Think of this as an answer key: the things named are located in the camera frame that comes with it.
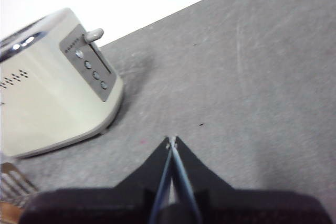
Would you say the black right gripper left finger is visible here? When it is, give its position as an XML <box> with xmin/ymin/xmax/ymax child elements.
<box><xmin>19</xmin><ymin>136</ymin><xmax>174</xmax><ymax>224</ymax></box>

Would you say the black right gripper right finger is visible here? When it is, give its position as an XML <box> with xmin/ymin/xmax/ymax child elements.
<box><xmin>172</xmin><ymin>136</ymin><xmax>332</xmax><ymax>224</ymax></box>

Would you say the brown bread slice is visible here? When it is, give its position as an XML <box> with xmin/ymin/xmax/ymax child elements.
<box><xmin>0</xmin><ymin>202</ymin><xmax>24</xmax><ymax>224</ymax></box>

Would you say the silver metal bread rack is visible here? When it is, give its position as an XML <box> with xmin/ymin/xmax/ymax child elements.
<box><xmin>0</xmin><ymin>163</ymin><xmax>38</xmax><ymax>207</ymax></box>

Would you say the cream two-slot toaster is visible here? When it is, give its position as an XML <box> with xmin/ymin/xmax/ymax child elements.
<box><xmin>0</xmin><ymin>7</ymin><xmax>124</xmax><ymax>159</ymax></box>

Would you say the grey toaster lever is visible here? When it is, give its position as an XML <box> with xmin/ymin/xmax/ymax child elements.
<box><xmin>83</xmin><ymin>28</ymin><xmax>104</xmax><ymax>43</ymax></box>

